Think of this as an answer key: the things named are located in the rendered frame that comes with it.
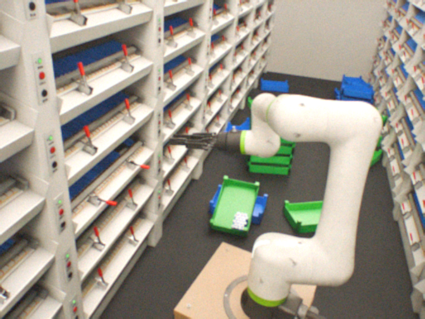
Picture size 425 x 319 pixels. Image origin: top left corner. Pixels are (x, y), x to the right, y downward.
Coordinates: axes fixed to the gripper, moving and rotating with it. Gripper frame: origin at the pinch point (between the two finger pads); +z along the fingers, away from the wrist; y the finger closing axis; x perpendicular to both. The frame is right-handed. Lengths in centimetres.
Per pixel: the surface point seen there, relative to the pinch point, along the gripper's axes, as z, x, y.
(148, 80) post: 12.8, -22.4, -6.4
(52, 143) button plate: 9, -23, 58
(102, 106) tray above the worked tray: 22.6, -18.6, 14.4
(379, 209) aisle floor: -88, 80, -87
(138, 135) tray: 21.5, 1.6, -6.1
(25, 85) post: 8, -40, 64
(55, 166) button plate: 10, -17, 59
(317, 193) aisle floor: -51, 74, -90
